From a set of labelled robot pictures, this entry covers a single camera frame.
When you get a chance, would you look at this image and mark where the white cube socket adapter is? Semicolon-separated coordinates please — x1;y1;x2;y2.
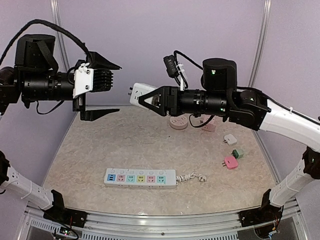
129;82;157;110

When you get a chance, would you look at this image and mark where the pink cube socket adapter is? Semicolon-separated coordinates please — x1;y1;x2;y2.
199;115;216;133

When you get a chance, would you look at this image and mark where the white multicolour power strip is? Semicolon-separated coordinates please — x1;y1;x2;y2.
103;168;177;189

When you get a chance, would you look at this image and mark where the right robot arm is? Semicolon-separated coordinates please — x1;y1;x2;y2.
138;58;320;227

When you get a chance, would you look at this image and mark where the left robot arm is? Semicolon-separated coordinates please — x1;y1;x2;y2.
0;34;120;228

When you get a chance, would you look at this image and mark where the white flat plug adapter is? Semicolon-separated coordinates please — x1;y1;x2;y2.
223;134;238;146

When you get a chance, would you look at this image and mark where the pink flat plug adapter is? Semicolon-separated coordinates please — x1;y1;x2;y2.
222;156;239;170

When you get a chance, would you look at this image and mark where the green plug adapter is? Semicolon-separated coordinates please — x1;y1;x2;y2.
231;148;245;160

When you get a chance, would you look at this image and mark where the round pink power socket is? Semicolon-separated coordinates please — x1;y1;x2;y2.
169;115;188;130

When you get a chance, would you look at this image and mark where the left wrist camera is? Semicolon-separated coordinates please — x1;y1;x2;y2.
73;63;113;99

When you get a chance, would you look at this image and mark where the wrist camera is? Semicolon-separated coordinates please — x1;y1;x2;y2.
73;63;113;99
163;55;188;91

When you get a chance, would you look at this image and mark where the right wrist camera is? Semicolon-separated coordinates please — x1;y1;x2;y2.
163;55;188;91

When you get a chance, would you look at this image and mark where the left aluminium frame post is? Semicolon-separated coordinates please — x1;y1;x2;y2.
49;0;71;71

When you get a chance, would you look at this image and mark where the aluminium frame post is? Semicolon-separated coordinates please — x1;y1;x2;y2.
248;0;272;87
49;0;71;71

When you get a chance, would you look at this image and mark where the power strip cord and plug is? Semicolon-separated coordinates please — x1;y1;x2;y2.
176;173;208;183

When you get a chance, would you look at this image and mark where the front aluminium rail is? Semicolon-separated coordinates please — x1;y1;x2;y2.
16;199;308;240

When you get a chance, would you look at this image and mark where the right aluminium frame post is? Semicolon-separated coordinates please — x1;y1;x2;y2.
248;0;272;87

